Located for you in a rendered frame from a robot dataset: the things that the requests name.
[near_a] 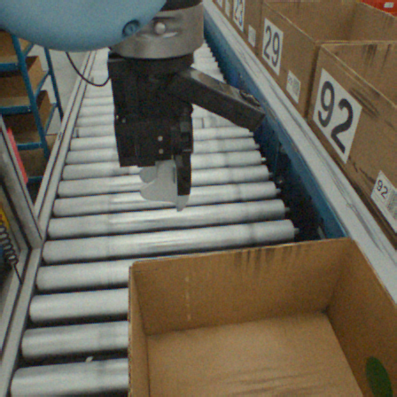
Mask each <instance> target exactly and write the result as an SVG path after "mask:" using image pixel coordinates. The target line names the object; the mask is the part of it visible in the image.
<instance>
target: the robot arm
mask: <svg viewBox="0 0 397 397"><path fill-rule="evenodd" d="M0 28H1V29H2V30H4V31H6V32H8V33H10V34H12V35H15V36H16V37H19V38H22V39H23V40H26V41H28V42H30V43H33V44H36V45H37V46H39V47H44V48H46V49H49V50H52V51H62V52H88V51H99V50H102V49H104V48H107V47H110V46H112V48H113V51H108V59H107V62H106V63H107V64H106V67H107V73H108V75H110V78H111V89H112V94H113V103H114V108H113V128H114V133H115V138H116V149H117V154H118V160H119V164H120V167H132V166H136V167H141V169H140V170H139V178H140V180H141V181H143V182H144V183H147V184H145V185H143V186H142V187H141V188H140V196H141V197H142V198H143V199H147V200H155V201H165V202H173V203H175V204H176V211H177V212H182V211H183V209H184V208H185V206H186V205H187V203H188V202H189V199H190V195H191V155H192V154H193V153H194V135H193V122H192V118H191V115H192V113H193V111H194V108H193V105H197V106H199V107H202V108H204V109H206V110H208V111H209V112H211V113H215V114H217V115H219V116H221V117H223V118H224V119H226V120H228V121H229V122H231V123H233V124H234V125H236V126H238V127H240V128H246V129H248V130H250V131H252V132H255V131H256V130H257V128H258V127H259V126H260V125H261V123H262V121H264V119H265V117H266V114H265V113H264V111H263V109H262V108H261V102H260V101H259V100H257V98H256V97H253V96H252V95H251V94H249V93H248V92H245V91H243V90H237V89H235V88H233V87H231V86H229V85H228V84H226V83H224V82H221V81H220V80H218V79H216V78H214V77H212V76H210V75H208V74H205V73H203V72H201V71H199V70H198V69H196V68H195V67H193V66H192V65H193V63H194V51H196V50H197V49H199V48H201V47H202V46H203V43H204V0H0ZM122 115H123V117H121V116H122ZM117 116H118V118H117Z"/></svg>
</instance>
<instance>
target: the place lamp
mask: <svg viewBox="0 0 397 397"><path fill-rule="evenodd" d="M365 372H366V377H367V379H366V380H367V383H368V385H369V387H370V390H371V391H372V394H373V395H374V397H393V392H392V387H391V380H390V378H389V377H388V374H387V372H386V370H385V367H384V365H383V364H382V363H381V361H380V360H379V359H378V358H376V357H374V356H371V357H368V358H367V360H366V363H365Z"/></svg>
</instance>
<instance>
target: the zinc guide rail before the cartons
mask: <svg viewBox="0 0 397 397"><path fill-rule="evenodd" d="M204 7H205V8H206V11H207V13H208V14H209V16H210V17H211V19H212V20H213V21H214V24H215V25H216V26H217V27H218V28H219V30H220V31H221V33H222V34H223V36H224V37H225V39H226V41H228V43H229V46H230V48H231V49H232V50H233V51H234V53H235V54H236V56H237V58H238V60H240V62H241V64H242V65H243V67H244V68H245V70H246V72H247V73H248V74H249V75H250V77H251V78H252V80H253V82H254V84H255V85H256V86H257V88H258V89H259V91H260V93H261V94H262V95H263V97H264V99H265V100H266V102H267V103H268V104H269V106H270V108H271V110H272V111H273V113H274V114H275V116H276V117H277V119H278V120H279V122H280V124H281V125H282V127H283V129H284V131H285V132H286V133H287V135H288V136H289V138H291V140H292V142H293V144H294V146H295V147H296V149H297V150H298V152H299V154H300V157H301V158H302V160H303V161H304V163H305V165H306V166H307V168H308V170H309V172H310V173H311V175H312V176H313V177H314V179H315V181H316V182H317V183H318V185H319V188H320V190H321V191H322V193H323V195H324V196H325V197H326V199H327V201H328V202H329V204H330V205H331V209H332V211H333V213H334V214H335V215H336V216H337V217H338V219H339V222H340V224H341V226H342V227H343V229H344V231H345V232H346V235H347V236H348V237H351V238H352V239H353V240H354V239H355V240H357V241H358V242H359V244H360V245H361V248H362V249H363V251H364V252H365V253H366V254H367V255H366V256H367V257H368V259H369V260H370V261H371V263H372V266H373V267H374V268H375V270H376V271H377V273H378V274H379V276H380V277H381V279H382V282H384V284H385V286H386V289H387V290H388V291H389V292H390V293H391V294H392V297H393V299H394V300H395V301H396V304H397V252H395V251H394V249H393V247H392V246H391V244H390V243H389V240H387V238H386V237H385V235H384V233H383V231H382V230H381V229H380V228H379V227H378V225H377V223H376V222H375V221H374V219H373V218H372V217H371V214H370V212H369V211H368V210H367V209H366V208H365V206H364V204H363V203H362V202H361V200H360V199H359V198H358V196H357V193H356V192H355V191H354V189H352V187H351V186H350V185H349V183H348V181H347V179H346V178H345V177H344V176H343V174H342V173H341V172H340V170H339V169H338V166H337V165H336V163H335V162H334V160H333V159H332V158H331V157H330V156H329V154H328V153H327V152H326V151H325V150H324V148H323V145H322V144H321V143H320V141H319V140H318V139H317V137H316V136H315V134H314V133H313V131H312V130H311V129H310V127H309V126H308V125H307V123H305V121H303V120H302V118H301V117H300V114H299V112H298V111H297V110H296V108H295V107H294V106H293V104H292V103H291V101H290V100H289V98H288V97H286V95H285V94H284V93H283V92H282V91H281V89H280V88H279V86H278V85H277V84H276V82H275V81H274V80H273V79H272V78H271V76H270V75H269V73H268V72H267V70H266V69H265V68H264V66H262V65H261V63H260V62H259V60H258V59H257V58H256V57H255V56H254V54H252V52H251V51H250V49H249V47H248V46H247V44H245V42H244V41H243V39H242V38H241V37H240V35H238V34H237V32H236V31H235V29H234V28H233V27H232V26H231V25H230V23H229V22H228V21H227V20H226V19H225V18H224V17H223V16H222V13H221V12H220V11H219V9H218V8H217V7H216V5H214V3H213V2H212V1H211V0H204ZM353 240H352V242H353Z"/></svg>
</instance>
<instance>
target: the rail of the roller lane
mask: <svg viewBox="0 0 397 397"><path fill-rule="evenodd" d="M96 55H97V51H88V52H87V55H86V57H85V59H84V62H83V65H82V69H81V71H80V73H81V75H83V76H84V77H85V78H87V80H89V77H90V72H91V70H92V67H93V65H94V61H95V59H96ZM86 86H87V83H86V82H85V81H84V80H83V79H82V78H81V76H79V75H78V77H77V79H76V82H75V85H74V89H73V91H72V94H71V97H70V99H69V102H68V105H67V107H66V111H65V114H64V117H63V120H62V122H61V124H60V128H59V131H58V135H57V138H56V141H55V144H54V145H53V149H52V154H51V158H50V161H49V164H48V167H47V168H46V171H45V174H44V177H43V181H42V184H41V187H40V190H39V194H38V197H37V200H36V202H35V207H34V210H35V213H36V215H37V218H38V221H39V222H40V225H41V230H42V232H43V239H41V240H42V246H41V248H40V249H33V248H32V247H31V246H29V247H28V249H27V250H21V253H20V256H19V262H18V263H17V269H18V271H19V276H20V279H21V282H22V284H20V283H19V279H18V277H17V274H16V271H15V272H14V275H13V280H12V284H11V287H10V290H9V291H10V292H9V294H8V297H7V300H6V302H5V307H4V312H3V313H2V319H1V321H0V397H12V396H11V393H10V391H11V388H12V380H13V377H14V375H15V373H16V371H17V370H19V369H21V368H26V367H29V368H32V367H33V365H34V362H27V361H25V359H24V357H23V355H22V349H21V345H22V340H23V335H24V333H25V331H27V330H30V329H36V328H41V327H42V325H40V326H37V325H34V324H33V322H32V319H31V315H30V314H29V309H30V304H31V301H32V299H33V297H34V296H36V295H42V296H43V295H48V294H41V293H39V291H38V287H37V283H36V279H37V273H38V270H39V268H42V267H47V266H46V264H45V261H44V257H43V246H44V243H45V242H48V241H51V237H50V235H48V231H49V222H50V220H51V219H56V216H55V214H53V208H54V204H55V201H56V199H59V195H57V192H58V185H59V183H61V182H64V179H61V176H62V174H63V168H64V166H68V165H67V164H65V163H66V157H67V154H68V153H69V152H70V151H69V147H70V146H71V140H72V139H73V138H72V137H73V133H74V129H75V124H77V118H78V115H79V113H80V108H81V105H82V100H83V98H84V92H85V90H86ZM42 257H43V258H42ZM20 349H21V350H20Z"/></svg>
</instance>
